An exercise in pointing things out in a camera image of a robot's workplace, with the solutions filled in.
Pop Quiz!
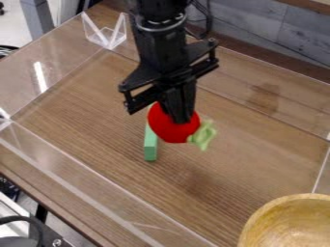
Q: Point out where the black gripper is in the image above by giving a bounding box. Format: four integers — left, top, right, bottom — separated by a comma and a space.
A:
119, 14, 219, 124

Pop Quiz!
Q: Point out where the red plush fruit green stem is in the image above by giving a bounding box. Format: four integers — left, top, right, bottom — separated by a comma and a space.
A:
147, 102, 217, 151

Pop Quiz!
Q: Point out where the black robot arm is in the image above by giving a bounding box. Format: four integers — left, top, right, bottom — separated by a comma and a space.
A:
119, 0, 219, 124

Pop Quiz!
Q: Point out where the green rectangular block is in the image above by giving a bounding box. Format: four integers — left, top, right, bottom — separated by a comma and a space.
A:
143, 125, 158, 161

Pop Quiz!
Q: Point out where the wooden bowl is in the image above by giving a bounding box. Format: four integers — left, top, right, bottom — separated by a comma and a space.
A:
238, 193, 330, 247

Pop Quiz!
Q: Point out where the black equipment with screw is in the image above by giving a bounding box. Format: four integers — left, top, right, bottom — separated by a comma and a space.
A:
28, 216, 74, 247

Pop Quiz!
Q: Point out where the clear acrylic corner bracket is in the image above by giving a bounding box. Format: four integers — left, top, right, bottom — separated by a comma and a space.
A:
82, 13, 129, 50

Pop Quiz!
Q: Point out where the black cable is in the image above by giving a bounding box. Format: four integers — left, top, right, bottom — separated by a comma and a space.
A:
0, 217, 44, 247

